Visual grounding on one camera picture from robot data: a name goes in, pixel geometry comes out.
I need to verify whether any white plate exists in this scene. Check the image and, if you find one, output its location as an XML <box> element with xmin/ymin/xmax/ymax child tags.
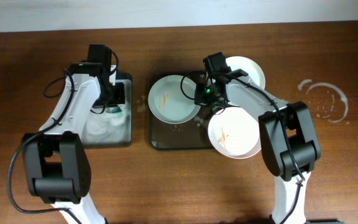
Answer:
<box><xmin>208</xmin><ymin>107</ymin><xmax>261</xmax><ymax>159</ymax></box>
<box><xmin>226</xmin><ymin>56</ymin><xmax>266</xmax><ymax>89</ymax></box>

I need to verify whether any pale green plate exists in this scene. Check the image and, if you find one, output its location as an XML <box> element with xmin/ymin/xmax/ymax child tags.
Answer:
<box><xmin>148</xmin><ymin>75</ymin><xmax>201</xmax><ymax>124</ymax></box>

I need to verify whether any green yellow sponge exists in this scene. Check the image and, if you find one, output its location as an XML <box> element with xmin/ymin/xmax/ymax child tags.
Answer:
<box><xmin>106</xmin><ymin>106</ymin><xmax>123</xmax><ymax>118</ymax></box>

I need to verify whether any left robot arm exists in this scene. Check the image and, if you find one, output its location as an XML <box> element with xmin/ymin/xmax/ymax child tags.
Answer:
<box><xmin>14</xmin><ymin>44</ymin><xmax>126</xmax><ymax>223</ymax></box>

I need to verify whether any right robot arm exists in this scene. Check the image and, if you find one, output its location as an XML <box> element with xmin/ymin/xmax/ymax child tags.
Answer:
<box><xmin>194</xmin><ymin>52</ymin><xmax>321</xmax><ymax>223</ymax></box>

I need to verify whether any dark brown serving tray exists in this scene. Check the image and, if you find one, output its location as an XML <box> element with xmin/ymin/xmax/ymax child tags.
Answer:
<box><xmin>149</xmin><ymin>72</ymin><xmax>212</xmax><ymax>151</ymax></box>

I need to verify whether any black soapy water tray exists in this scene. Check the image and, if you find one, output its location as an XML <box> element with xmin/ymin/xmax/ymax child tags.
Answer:
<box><xmin>81</xmin><ymin>73</ymin><xmax>132</xmax><ymax>148</ymax></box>

